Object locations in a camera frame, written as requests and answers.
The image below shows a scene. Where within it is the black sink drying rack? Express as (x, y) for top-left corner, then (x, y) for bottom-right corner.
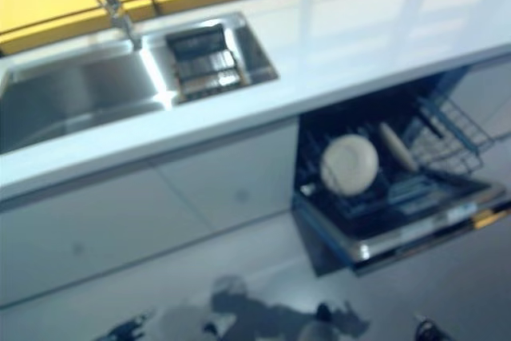
(165, 25), (251, 101)

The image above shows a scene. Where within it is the stainless steel sink basin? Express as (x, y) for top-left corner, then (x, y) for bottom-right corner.
(0, 11), (279, 154)

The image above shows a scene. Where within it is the robot right leg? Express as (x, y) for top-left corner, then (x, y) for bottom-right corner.
(297, 303), (344, 341)

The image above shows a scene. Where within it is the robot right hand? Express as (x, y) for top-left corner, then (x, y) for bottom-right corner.
(413, 311), (444, 341)

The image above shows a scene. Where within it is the black built-in dishwasher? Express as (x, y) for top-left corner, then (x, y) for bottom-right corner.
(291, 65), (511, 278)

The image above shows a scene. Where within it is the dark wire dishwasher rack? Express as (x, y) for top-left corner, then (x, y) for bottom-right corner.
(303, 95), (496, 214)

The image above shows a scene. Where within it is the chrome gooseneck kitchen faucet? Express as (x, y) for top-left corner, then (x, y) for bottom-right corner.
(34, 0), (143, 50)

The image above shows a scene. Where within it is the cream ceramic plate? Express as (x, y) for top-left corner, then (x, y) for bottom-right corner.
(319, 135), (379, 197)
(378, 121), (420, 171)

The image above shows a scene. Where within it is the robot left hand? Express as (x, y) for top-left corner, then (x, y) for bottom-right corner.
(105, 307), (156, 341)

